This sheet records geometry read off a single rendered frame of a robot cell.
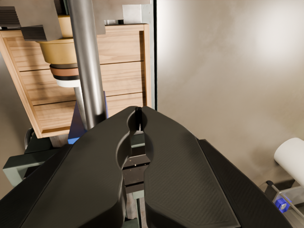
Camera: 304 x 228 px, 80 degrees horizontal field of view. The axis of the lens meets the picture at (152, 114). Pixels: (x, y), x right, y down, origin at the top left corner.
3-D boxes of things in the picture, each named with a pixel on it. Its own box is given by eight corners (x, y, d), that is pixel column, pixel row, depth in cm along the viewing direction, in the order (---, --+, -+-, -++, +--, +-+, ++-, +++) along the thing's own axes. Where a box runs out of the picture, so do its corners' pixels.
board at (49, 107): (-1, 29, 44) (-9, 30, 40) (145, 22, 51) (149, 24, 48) (40, 131, 59) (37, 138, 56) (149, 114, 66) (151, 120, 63)
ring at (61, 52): (16, 17, 23) (40, 86, 28) (92, 15, 25) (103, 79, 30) (37, 15, 31) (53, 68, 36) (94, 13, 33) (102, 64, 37)
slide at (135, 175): (27, 167, 57) (22, 178, 54) (159, 142, 66) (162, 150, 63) (45, 202, 67) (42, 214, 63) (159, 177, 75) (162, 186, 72)
